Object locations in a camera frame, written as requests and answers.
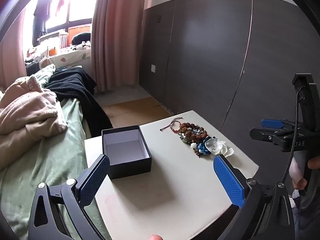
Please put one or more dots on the white slatted rack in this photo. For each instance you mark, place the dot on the white slatted rack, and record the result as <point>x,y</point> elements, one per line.
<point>51,38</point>

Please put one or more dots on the small orange object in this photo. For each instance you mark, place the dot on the small orange object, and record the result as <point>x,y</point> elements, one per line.
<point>53,52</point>

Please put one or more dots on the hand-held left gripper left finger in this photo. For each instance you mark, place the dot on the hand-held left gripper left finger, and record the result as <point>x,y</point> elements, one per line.
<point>92,182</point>

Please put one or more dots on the narrow pink curtain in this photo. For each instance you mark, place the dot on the narrow pink curtain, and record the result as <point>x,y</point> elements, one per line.
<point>12,55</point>

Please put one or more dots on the person's right hand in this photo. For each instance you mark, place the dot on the person's right hand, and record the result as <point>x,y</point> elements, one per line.
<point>299,183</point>

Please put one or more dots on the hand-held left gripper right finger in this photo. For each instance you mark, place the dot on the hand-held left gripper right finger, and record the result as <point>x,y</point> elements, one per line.
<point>228,180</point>

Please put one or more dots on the floral print cloth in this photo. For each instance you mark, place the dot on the floral print cloth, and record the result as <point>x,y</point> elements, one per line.
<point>72,55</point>

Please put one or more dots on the orange box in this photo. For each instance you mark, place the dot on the orange box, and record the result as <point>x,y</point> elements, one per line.
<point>74,30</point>

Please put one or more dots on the hanging black clothing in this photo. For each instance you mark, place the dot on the hanging black clothing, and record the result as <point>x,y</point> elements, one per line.
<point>41,15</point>

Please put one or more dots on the pink fleece blanket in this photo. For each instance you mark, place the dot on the pink fleece blanket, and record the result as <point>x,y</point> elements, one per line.
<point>30,110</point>

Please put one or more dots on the black cardboard box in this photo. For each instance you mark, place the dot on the black cardboard box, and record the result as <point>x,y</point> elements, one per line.
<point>130,166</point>

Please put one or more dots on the person's left hand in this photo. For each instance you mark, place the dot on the person's left hand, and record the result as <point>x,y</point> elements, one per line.
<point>156,237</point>

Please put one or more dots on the wide pink curtain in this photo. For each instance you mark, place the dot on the wide pink curtain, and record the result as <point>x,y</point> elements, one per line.
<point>112,30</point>

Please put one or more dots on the black bag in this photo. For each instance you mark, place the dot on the black bag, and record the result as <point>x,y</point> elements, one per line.
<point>80,38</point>

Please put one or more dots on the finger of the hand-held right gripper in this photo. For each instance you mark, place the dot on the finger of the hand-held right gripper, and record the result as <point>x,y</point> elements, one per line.
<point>262,133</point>
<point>272,123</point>

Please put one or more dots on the hanging red garment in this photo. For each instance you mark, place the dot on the hanging red garment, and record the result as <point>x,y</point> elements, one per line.
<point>61,5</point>

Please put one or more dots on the white wall socket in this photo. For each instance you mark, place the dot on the white wall socket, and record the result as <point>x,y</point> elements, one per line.
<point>153,68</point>

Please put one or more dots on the black knit garment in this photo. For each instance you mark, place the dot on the black knit garment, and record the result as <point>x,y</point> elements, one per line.
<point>75,87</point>

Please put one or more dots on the green bed sheet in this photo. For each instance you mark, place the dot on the green bed sheet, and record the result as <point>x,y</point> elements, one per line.
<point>50,160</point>

